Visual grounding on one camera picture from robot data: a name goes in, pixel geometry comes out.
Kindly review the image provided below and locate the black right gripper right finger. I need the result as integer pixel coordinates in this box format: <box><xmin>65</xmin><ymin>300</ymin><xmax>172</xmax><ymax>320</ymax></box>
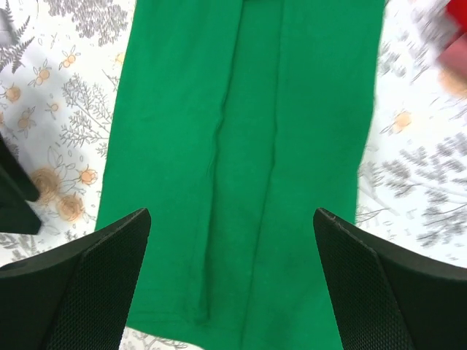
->
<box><xmin>313</xmin><ymin>209</ymin><xmax>466</xmax><ymax>350</ymax></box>

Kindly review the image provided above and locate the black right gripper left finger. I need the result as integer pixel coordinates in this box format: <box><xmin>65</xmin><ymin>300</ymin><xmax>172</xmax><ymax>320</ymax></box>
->
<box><xmin>1</xmin><ymin>209</ymin><xmax>151</xmax><ymax>350</ymax></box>

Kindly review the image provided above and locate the green t shirt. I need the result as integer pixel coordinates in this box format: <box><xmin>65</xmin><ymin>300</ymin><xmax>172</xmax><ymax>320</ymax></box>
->
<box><xmin>97</xmin><ymin>0</ymin><xmax>385</xmax><ymax>349</ymax></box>

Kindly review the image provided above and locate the floral patterned table mat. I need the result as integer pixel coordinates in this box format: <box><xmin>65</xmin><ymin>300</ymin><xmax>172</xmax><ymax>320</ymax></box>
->
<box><xmin>0</xmin><ymin>0</ymin><xmax>467</xmax><ymax>350</ymax></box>

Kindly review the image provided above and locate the folded red t shirt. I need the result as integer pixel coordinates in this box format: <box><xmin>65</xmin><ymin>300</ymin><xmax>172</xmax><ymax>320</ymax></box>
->
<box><xmin>446</xmin><ymin>0</ymin><xmax>467</xmax><ymax>35</ymax></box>

